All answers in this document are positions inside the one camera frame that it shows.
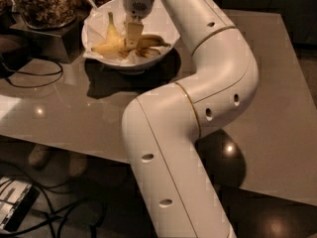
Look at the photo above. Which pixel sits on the yellow banana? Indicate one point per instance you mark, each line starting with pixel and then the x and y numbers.
pixel 117 45

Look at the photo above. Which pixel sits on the left beige shoe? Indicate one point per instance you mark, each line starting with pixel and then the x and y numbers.
pixel 39 156

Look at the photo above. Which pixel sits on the silver device on floor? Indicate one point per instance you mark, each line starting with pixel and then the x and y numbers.
pixel 16 199

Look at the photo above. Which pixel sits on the yellow banana left stem up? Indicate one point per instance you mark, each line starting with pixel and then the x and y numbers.
pixel 112 33

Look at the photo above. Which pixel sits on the white ceramic bowl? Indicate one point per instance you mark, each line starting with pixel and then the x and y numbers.
pixel 157 23

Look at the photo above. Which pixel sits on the glass jar of nuts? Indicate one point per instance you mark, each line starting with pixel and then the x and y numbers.
pixel 46 14

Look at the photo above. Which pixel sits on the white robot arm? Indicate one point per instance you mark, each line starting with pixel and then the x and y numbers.
pixel 161 126

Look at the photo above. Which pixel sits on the white paper napkin in bowl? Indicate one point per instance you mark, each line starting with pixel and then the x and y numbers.
pixel 94 33

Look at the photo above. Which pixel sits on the dark metal stand box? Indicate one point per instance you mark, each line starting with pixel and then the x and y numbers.
pixel 62 45

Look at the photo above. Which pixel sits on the beige shoe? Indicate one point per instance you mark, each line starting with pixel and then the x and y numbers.
pixel 78 164
pixel 39 156

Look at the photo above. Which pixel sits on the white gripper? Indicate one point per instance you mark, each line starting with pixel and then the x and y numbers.
pixel 139 6

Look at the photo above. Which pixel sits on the right beige shoe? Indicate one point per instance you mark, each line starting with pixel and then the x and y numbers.
pixel 78 164

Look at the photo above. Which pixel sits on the yellow banana underneath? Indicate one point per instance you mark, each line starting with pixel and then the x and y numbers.
pixel 142 53

